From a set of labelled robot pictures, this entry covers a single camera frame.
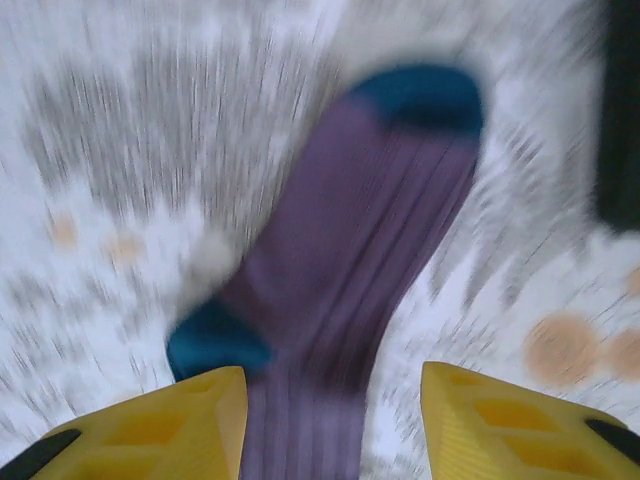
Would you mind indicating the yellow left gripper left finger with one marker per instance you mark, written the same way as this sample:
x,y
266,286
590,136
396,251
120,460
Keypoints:
x,y
150,435

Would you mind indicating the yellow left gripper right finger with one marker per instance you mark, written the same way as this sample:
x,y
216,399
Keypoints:
x,y
510,435

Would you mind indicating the purple sock with teal toe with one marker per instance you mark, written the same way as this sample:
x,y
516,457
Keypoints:
x,y
350,240

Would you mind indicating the dark fabric sock organizer box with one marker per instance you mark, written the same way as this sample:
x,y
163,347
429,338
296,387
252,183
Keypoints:
x,y
622,125

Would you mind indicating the floral tablecloth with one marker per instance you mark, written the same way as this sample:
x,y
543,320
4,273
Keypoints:
x,y
125,150

